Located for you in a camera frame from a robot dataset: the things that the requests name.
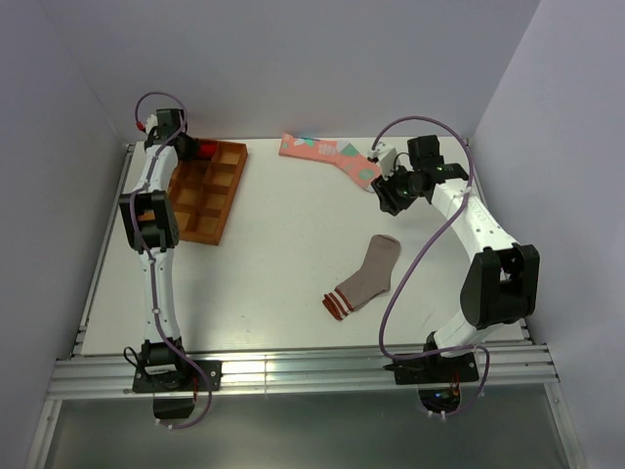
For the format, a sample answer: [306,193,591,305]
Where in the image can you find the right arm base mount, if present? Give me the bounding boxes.
[383,353,479,417]

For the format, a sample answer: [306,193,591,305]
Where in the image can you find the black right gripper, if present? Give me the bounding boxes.
[371,160,423,217]

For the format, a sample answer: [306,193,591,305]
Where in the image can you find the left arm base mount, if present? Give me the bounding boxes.
[132,361,222,423]

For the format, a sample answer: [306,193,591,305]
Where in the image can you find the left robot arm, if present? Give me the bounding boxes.
[118,108,192,391]

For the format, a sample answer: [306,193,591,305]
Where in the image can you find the red sock with bear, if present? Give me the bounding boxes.
[195,140,218,160]

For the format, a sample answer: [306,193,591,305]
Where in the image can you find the orange wooden compartment tray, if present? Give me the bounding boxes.
[168,141,248,245]

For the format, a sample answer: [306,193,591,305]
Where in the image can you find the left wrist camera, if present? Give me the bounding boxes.
[136,113,158,134]

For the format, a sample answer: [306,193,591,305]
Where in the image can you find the beige sock orange stripes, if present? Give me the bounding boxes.
[322,234,401,321]

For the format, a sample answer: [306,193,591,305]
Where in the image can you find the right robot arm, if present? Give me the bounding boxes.
[370,136,540,381]

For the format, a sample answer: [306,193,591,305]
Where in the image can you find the pink patterned sock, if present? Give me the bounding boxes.
[278,134,381,192]

